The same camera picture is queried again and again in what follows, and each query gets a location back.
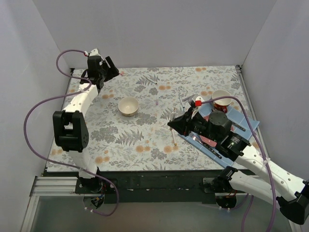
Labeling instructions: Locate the yellow marker pen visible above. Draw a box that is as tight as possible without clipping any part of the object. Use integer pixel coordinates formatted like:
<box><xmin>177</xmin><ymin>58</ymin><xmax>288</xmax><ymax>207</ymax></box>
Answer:
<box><xmin>170</xmin><ymin>129</ymin><xmax>177</xmax><ymax>146</ymax></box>

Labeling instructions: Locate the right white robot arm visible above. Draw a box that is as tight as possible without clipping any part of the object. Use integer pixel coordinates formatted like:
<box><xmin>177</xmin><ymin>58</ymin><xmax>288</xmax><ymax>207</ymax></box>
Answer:
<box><xmin>168</xmin><ymin>111</ymin><xmax>309</xmax><ymax>225</ymax></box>

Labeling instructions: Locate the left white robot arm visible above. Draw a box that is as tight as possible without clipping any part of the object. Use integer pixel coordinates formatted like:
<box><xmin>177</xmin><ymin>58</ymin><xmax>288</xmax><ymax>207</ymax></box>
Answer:
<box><xmin>53</xmin><ymin>48</ymin><xmax>119</xmax><ymax>193</ymax></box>

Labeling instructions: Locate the pink dotted plate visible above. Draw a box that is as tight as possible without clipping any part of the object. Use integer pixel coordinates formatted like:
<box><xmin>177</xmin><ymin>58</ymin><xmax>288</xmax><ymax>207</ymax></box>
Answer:
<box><xmin>200</xmin><ymin>126</ymin><xmax>217</xmax><ymax>147</ymax></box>

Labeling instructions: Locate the cream bowl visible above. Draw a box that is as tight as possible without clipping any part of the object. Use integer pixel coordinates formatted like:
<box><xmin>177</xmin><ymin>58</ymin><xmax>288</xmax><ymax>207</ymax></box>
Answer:
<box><xmin>118</xmin><ymin>97</ymin><xmax>139</xmax><ymax>117</ymax></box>

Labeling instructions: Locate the red and white cup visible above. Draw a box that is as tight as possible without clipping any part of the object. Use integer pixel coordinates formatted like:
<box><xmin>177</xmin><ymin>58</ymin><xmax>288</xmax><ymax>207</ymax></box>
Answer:
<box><xmin>211</xmin><ymin>89</ymin><xmax>232</xmax><ymax>113</ymax></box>

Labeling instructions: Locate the floral tablecloth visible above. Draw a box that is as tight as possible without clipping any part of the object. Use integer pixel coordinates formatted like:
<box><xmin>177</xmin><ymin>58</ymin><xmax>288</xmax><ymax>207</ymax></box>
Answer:
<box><xmin>47</xmin><ymin>65</ymin><xmax>270</xmax><ymax>173</ymax></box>

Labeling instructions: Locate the blue checked cloth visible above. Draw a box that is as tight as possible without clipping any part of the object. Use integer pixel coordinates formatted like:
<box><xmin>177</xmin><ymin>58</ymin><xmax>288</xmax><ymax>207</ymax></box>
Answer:
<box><xmin>179</xmin><ymin>103</ymin><xmax>252</xmax><ymax>168</ymax></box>

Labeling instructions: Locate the black handled fork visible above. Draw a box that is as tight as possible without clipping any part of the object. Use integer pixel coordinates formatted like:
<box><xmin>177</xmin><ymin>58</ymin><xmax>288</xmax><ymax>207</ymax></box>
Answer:
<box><xmin>189</xmin><ymin>132</ymin><xmax>222</xmax><ymax>159</ymax></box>

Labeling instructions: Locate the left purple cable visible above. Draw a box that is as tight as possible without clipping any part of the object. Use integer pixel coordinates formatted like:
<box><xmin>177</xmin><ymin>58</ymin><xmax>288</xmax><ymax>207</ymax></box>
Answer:
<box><xmin>23</xmin><ymin>49</ymin><xmax>120</xmax><ymax>217</ymax></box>

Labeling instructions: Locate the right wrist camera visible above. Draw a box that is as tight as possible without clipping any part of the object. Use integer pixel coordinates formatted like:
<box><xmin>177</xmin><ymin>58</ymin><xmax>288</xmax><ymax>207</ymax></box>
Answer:
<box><xmin>189</xmin><ymin>94</ymin><xmax>204</xmax><ymax>119</ymax></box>

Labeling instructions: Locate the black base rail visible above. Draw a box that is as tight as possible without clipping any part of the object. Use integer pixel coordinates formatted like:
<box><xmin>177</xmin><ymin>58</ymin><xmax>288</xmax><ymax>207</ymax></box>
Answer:
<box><xmin>74</xmin><ymin>169</ymin><xmax>244</xmax><ymax>205</ymax></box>

